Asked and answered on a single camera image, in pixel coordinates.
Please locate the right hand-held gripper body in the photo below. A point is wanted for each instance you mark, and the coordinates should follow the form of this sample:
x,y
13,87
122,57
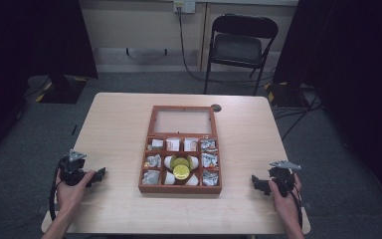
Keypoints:
x,y
283,179

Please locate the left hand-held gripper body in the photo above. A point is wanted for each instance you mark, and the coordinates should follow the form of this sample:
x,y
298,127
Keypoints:
x,y
72,172

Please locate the person's left hand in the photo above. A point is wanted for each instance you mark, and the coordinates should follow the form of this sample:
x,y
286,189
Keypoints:
x,y
69,196

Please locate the person's right hand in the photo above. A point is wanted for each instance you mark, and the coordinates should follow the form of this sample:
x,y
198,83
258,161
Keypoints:
x,y
286,207

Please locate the blue white crumpled packet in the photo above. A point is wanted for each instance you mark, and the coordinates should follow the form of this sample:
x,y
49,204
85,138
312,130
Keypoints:
x,y
210,178
209,160
208,145

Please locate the silver grey crumpled packet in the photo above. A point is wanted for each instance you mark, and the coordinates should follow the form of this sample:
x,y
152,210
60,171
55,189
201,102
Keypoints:
x,y
155,144
151,177
153,161

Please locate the white orange packet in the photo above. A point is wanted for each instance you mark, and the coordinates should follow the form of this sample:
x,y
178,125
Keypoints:
x,y
190,144
172,144

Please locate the pile of small creamer cups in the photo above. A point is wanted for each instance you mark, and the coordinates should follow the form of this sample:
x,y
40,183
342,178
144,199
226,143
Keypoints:
x,y
181,172

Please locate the wooden compartment box with lid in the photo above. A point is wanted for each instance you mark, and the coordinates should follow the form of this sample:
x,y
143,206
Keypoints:
x,y
179,190

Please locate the black stand base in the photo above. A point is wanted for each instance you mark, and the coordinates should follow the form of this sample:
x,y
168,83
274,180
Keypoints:
x,y
63,89
286,94

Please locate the round table grommet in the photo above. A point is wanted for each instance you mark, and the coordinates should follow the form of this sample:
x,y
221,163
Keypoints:
x,y
216,107

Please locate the black curtain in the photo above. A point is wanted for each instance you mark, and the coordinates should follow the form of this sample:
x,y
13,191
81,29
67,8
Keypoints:
x,y
354,66
30,36

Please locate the black folding chair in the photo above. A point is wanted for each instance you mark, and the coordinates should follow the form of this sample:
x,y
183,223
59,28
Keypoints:
x,y
238,48

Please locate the white wall socket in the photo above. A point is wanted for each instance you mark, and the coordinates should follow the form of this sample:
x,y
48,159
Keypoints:
x,y
184,6

